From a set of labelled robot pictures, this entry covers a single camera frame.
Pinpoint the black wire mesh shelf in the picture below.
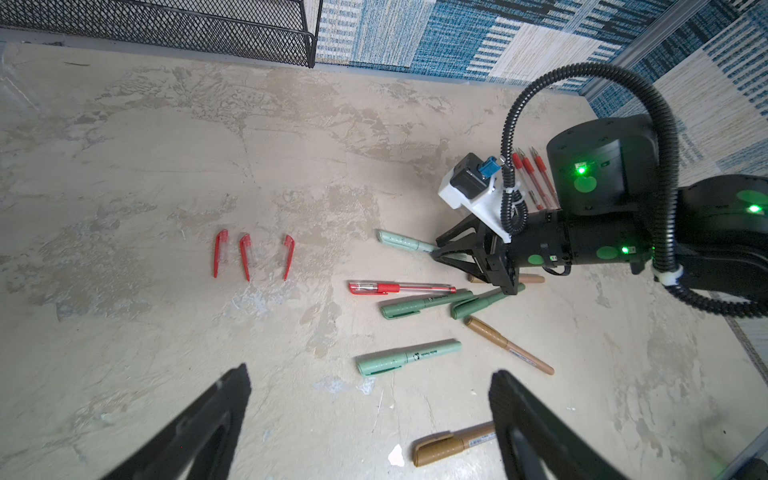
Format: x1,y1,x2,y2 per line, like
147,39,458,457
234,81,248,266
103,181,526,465
1,1,316,68

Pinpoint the gold marker bottom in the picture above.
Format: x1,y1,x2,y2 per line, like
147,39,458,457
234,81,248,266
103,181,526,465
412,422,496,467

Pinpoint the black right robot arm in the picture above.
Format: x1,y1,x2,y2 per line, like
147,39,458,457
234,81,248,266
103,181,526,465
433,115,767,301

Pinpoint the dark green pen left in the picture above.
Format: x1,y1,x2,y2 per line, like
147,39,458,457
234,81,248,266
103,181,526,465
380,290,475,320

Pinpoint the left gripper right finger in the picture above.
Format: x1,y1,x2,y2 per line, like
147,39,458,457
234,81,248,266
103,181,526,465
488,370,625,479

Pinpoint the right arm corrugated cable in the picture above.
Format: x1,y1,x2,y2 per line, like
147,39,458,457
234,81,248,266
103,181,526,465
500,62,768,319

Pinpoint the light green marker lower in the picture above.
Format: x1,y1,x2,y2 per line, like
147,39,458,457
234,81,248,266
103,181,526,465
355,339,463,377

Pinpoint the brown pen diagonal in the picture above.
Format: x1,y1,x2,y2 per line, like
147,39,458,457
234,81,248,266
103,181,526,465
465,316,555,376

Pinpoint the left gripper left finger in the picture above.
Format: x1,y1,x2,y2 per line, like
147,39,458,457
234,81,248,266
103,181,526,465
105,363,251,479

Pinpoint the brown pen upper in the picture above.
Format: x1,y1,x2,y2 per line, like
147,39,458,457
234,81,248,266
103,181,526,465
468,273,545,284

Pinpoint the dark green pen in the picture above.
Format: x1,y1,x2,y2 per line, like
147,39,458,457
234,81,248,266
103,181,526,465
380,290,475,320
450,288,513,320

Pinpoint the dark green pen right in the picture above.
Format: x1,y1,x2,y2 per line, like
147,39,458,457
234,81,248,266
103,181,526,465
450,288,513,320

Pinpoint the red pen cap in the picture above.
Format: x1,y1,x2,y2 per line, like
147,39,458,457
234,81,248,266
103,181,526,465
283,235,296,281
239,234,252,282
213,229,229,278

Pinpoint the light green pen upper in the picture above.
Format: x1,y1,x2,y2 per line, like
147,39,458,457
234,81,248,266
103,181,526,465
376,230,437,253

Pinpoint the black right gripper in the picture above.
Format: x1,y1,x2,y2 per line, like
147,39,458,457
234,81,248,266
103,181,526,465
430,210,573,295

